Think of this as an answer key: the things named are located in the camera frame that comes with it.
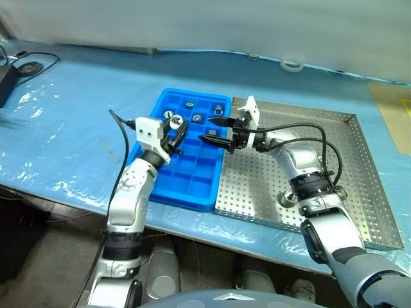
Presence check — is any black power adapter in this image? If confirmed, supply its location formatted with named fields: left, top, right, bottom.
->
left=0, top=64, right=19, bottom=108

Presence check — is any white shoe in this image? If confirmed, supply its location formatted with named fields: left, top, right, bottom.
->
left=284, top=278, right=317, bottom=304

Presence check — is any thin black table cable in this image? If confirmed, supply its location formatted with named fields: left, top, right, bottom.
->
left=0, top=44, right=62, bottom=87

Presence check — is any grey robot torso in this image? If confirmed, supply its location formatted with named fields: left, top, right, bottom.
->
left=134, top=287, right=322, bottom=308

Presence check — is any metal nut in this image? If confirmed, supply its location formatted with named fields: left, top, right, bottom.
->
left=278, top=191, right=297, bottom=208

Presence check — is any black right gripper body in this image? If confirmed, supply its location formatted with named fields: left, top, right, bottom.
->
left=228, top=115, right=251, bottom=153

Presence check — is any grey metal bar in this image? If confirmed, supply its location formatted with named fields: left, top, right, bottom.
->
left=51, top=41, right=159, bottom=56

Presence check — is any white plastic ring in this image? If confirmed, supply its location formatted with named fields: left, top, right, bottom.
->
left=279, top=58, right=303, bottom=73

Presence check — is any brown cardboard sheet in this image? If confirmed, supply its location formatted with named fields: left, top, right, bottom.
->
left=367, top=81, right=411, bottom=155

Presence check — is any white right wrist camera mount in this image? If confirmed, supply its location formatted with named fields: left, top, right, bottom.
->
left=239, top=95, right=261, bottom=148

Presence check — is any perforated steel tray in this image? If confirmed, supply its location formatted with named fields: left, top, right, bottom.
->
left=213, top=96, right=405, bottom=252

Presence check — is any black round disc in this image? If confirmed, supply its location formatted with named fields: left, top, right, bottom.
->
left=17, top=62, right=43, bottom=76

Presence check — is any blue compartment tray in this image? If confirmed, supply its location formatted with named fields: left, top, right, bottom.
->
left=148, top=88, right=233, bottom=212

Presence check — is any grey rounded robot leg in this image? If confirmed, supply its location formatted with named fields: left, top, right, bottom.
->
left=234, top=256, right=277, bottom=295
left=141, top=239, right=180, bottom=296

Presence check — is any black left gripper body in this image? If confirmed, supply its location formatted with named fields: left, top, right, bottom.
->
left=159, top=131, right=186, bottom=155

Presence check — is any blue plastic table cover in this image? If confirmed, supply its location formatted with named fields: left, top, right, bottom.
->
left=0, top=38, right=411, bottom=277

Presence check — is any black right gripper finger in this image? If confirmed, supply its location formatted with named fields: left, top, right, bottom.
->
left=207, top=117, right=238, bottom=127
left=198, top=135, right=231, bottom=149

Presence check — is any black box under table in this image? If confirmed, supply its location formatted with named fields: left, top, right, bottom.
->
left=0, top=189, right=49, bottom=283

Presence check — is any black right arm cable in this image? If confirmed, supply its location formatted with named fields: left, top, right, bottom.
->
left=249, top=123, right=343, bottom=193

